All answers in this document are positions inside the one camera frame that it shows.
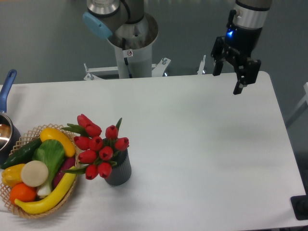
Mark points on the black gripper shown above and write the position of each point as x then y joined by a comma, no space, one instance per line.
235,48

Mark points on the red tulip bouquet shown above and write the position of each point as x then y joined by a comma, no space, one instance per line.
98,155

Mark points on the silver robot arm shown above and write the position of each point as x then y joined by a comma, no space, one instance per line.
244,26

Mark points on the dark grey ribbed vase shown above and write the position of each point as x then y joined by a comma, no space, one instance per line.
122,171

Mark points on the black device at table edge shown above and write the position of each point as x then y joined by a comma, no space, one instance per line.
300,206

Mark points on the purple eggplant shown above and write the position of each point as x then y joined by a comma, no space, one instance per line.
67,164

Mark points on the yellow squash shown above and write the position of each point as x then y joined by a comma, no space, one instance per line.
55,134

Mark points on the green leafy cabbage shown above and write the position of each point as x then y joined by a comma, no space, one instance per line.
51,153

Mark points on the woven wicker basket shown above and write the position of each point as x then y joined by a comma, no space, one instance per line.
5,190

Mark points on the beige round disc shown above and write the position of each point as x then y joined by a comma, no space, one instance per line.
34,173

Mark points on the dark green cucumber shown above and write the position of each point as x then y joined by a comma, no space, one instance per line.
22,155

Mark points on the yellow banana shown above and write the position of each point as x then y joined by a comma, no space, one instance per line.
52,200

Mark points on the orange fruit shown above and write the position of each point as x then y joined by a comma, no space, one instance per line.
23,193

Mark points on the yellow bell pepper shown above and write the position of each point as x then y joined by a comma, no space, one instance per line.
11,176

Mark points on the white frame at right edge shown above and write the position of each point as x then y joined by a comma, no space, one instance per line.
299,109

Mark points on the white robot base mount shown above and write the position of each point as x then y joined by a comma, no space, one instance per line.
130,31

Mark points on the blue handled saucepan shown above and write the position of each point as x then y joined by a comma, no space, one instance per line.
9,134

